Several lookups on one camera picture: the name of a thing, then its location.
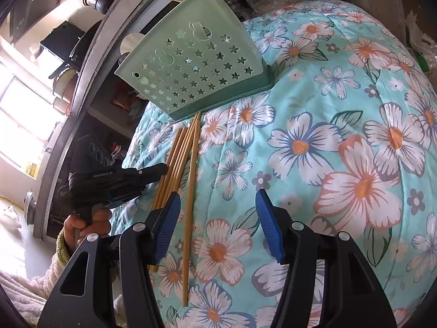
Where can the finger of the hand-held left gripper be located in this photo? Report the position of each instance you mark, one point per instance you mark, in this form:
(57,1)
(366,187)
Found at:
(153,172)

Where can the steel range hood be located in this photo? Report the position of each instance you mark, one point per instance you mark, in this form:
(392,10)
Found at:
(37,6)

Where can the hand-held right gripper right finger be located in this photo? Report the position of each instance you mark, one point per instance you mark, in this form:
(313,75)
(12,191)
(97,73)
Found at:
(269,225)

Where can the floral turquoise blanket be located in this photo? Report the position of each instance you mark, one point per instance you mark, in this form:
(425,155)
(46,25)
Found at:
(307,164)

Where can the red plastic bag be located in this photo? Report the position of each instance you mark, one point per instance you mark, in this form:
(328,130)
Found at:
(126,104)

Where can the green perforated utensil holder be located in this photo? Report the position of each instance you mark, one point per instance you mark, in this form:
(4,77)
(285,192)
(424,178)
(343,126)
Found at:
(191,68)

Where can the green enamel pot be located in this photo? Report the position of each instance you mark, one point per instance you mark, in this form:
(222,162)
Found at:
(65,78)

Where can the white plastic bag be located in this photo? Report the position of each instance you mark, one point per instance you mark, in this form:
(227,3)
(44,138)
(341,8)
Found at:
(425,51)

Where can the brown pot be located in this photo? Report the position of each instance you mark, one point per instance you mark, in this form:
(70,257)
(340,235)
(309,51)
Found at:
(63,100)

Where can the person's left forearm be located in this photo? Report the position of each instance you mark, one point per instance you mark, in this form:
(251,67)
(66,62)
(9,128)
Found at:
(30,297)

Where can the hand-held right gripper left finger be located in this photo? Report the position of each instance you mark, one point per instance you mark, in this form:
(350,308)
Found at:
(169,225)

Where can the person's left hand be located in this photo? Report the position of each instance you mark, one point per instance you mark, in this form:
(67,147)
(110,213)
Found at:
(100,220)

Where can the black box appliance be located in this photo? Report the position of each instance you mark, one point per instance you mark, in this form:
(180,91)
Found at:
(61,41)

